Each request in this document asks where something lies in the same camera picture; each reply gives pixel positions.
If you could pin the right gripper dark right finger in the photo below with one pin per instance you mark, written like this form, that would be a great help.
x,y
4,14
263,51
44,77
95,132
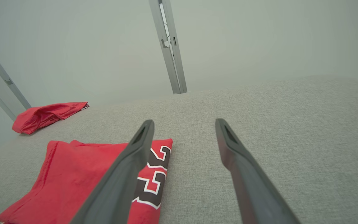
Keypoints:
x,y
253,189

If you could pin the red basketball jersey number 23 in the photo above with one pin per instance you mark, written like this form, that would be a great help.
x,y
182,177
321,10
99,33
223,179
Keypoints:
x,y
67,174

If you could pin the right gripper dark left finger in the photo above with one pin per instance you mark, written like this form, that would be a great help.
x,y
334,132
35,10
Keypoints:
x,y
120,186

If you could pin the red shorts white waistband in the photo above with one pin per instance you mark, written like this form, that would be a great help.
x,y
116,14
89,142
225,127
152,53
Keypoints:
x,y
42,116

